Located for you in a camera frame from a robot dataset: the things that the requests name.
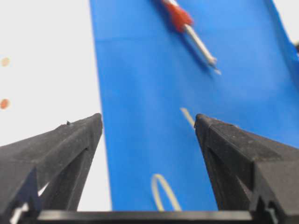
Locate blue table mat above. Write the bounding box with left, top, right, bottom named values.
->
left=90, top=0, right=299, bottom=211

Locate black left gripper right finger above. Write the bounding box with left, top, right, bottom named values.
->
left=194, top=114, right=299, bottom=224

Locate red-handled soldering iron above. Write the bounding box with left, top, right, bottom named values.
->
left=150, top=0, right=221, bottom=76

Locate yellow solder wire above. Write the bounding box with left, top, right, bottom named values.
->
left=151, top=107, right=196, bottom=212

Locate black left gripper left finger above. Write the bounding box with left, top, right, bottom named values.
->
left=0, top=113, right=103, bottom=224

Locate white paper sheet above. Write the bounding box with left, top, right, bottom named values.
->
left=0, top=0, right=112, bottom=212

